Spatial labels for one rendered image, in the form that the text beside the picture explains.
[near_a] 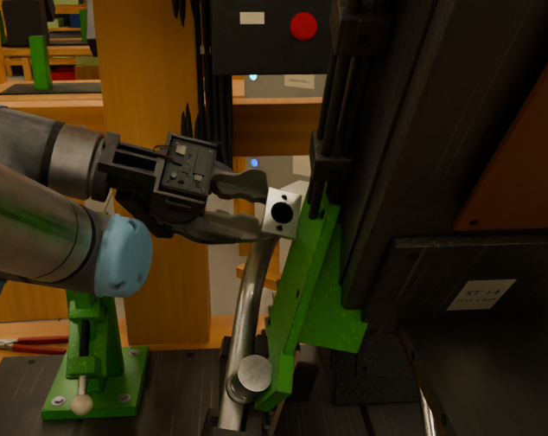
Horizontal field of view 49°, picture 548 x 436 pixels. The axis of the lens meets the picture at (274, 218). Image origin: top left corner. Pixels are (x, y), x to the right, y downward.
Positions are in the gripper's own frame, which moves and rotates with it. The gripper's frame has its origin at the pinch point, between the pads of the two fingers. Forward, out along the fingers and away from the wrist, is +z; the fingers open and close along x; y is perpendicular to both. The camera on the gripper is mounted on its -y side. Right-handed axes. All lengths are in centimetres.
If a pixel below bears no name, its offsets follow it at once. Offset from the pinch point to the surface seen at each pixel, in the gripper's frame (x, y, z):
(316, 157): -2.8, 20.5, -1.1
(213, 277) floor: 65, -241, 19
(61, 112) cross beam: 20.8, -26.8, -31.9
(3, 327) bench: -10, -54, -36
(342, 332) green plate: -12.5, 3.8, 8.5
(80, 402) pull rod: -22.1, -22.5, -17.0
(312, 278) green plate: -9.1, 8.8, 3.1
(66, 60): 510, -765, -215
